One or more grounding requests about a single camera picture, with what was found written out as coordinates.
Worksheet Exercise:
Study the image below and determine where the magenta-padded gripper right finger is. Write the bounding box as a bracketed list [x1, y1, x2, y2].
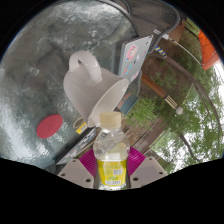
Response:
[125, 146, 169, 190]

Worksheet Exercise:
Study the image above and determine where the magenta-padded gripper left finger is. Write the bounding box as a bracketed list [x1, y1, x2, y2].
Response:
[57, 148, 100, 190]

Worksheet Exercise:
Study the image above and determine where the clear bottle with yellow label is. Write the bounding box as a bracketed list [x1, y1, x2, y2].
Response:
[92, 111, 131, 191]

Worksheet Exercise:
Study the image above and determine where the yellow card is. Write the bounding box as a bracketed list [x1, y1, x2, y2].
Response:
[75, 121, 88, 135]

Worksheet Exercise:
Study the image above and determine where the flat round red coaster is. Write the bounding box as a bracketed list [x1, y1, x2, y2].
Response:
[36, 114, 64, 139]

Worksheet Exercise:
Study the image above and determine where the potted green plant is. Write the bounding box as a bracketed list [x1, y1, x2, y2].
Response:
[119, 93, 158, 129]

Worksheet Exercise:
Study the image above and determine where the white ceramic mug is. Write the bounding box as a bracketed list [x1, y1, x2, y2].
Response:
[63, 50, 130, 128]

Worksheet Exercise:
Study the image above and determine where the silver laptop with stickers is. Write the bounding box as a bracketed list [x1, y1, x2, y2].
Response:
[117, 34, 154, 84]

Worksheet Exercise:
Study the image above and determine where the blue and yellow striped cone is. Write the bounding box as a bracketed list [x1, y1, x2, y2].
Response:
[153, 45, 168, 58]

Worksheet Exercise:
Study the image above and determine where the orange patio umbrella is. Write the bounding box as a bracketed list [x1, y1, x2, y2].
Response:
[198, 29, 221, 71]

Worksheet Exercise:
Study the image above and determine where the grey wicker chair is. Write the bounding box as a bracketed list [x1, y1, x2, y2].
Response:
[119, 0, 181, 38]

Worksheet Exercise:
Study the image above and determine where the lamp post with white globe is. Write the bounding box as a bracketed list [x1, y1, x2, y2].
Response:
[139, 73, 184, 116]

